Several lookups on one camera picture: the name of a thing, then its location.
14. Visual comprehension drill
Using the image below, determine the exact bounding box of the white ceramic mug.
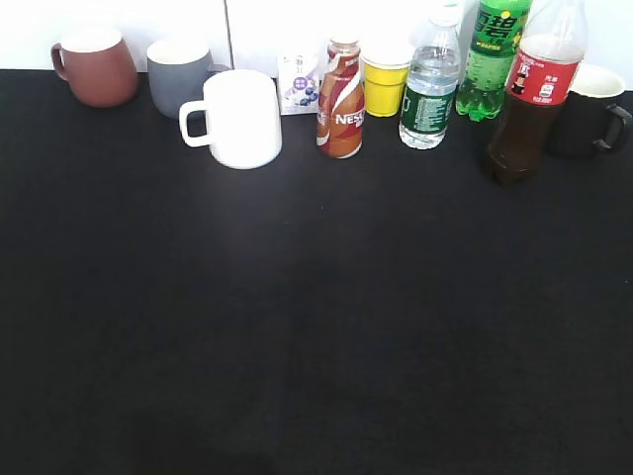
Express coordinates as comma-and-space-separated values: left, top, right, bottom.
178, 69, 283, 170

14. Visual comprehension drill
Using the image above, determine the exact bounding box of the cola bottle red label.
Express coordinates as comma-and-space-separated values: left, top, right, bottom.
485, 0, 588, 185

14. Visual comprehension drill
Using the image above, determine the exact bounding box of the green sprite bottle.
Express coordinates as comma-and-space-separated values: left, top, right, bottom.
455, 0, 532, 122

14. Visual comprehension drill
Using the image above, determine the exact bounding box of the brown Nescafe coffee bottle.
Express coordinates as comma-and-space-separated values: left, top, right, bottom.
316, 33, 365, 159

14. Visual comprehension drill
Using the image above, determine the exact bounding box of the white blueberry milk carton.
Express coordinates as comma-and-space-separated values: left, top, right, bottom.
276, 47, 320, 116

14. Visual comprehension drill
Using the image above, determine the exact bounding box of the clear water bottle green label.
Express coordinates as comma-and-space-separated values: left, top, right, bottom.
399, 1, 462, 150

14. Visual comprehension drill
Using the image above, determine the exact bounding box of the grey ceramic mug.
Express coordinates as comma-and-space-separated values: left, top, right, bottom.
146, 37, 229, 120

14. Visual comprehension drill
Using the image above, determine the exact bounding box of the brown ceramic mug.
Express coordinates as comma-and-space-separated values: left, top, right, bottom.
50, 27, 138, 108

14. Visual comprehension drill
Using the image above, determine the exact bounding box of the black ceramic mug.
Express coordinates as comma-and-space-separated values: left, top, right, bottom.
545, 63, 632, 159

